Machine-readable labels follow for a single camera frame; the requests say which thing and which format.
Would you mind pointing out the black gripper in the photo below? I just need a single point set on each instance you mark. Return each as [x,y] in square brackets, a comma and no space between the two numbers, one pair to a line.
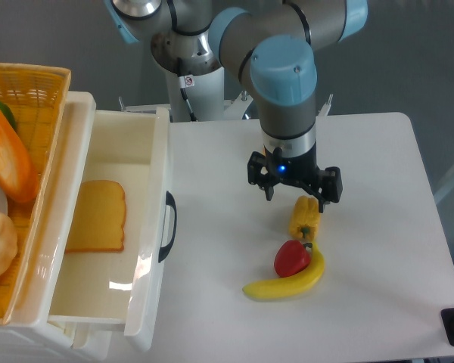
[301,172]

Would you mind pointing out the white drawer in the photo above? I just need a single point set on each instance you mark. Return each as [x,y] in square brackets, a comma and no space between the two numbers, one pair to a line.
[119,292]

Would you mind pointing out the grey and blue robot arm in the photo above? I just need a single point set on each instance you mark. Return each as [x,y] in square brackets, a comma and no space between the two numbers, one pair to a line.
[272,57]

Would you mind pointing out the white plastic drawer cabinet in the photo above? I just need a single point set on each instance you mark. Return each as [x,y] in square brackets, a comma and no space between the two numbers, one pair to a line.
[29,337]

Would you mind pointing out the yellow toy bell pepper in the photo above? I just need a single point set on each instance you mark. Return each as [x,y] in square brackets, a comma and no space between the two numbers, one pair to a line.
[305,219]

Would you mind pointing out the red toy bell pepper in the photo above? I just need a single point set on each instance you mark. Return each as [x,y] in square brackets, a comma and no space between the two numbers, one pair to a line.
[292,257]

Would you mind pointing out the yellow toy banana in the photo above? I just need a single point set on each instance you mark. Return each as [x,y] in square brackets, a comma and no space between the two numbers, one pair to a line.
[281,288]

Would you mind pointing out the toy bread slice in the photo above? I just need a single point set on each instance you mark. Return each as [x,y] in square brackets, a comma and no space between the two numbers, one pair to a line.
[99,218]

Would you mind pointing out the yellow woven basket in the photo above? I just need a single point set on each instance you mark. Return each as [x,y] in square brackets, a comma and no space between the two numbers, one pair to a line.
[36,96]

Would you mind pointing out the orange toy baguette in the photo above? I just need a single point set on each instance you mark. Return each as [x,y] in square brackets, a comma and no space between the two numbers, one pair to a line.
[19,178]

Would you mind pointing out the green toy vegetable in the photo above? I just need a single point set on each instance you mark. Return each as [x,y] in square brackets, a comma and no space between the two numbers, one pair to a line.
[6,111]

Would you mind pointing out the black top drawer handle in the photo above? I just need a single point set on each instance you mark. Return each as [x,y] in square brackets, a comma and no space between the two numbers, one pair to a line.
[169,227]

